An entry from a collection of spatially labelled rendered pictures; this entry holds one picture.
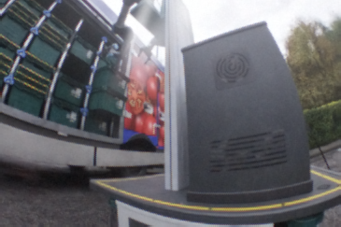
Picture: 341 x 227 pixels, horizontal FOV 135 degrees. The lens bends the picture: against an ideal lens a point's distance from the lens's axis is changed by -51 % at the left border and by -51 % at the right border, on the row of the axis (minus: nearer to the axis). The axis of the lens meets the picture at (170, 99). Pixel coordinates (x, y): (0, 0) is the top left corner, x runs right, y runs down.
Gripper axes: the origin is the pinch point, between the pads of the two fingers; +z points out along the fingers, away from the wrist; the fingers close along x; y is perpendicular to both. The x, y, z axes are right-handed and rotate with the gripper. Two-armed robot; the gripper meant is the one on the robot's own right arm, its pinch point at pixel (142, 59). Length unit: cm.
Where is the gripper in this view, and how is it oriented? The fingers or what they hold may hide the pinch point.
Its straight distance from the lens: 156.5
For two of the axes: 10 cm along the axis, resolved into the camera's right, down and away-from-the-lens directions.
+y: 8.1, 1.9, -5.5
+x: 4.3, 4.5, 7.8
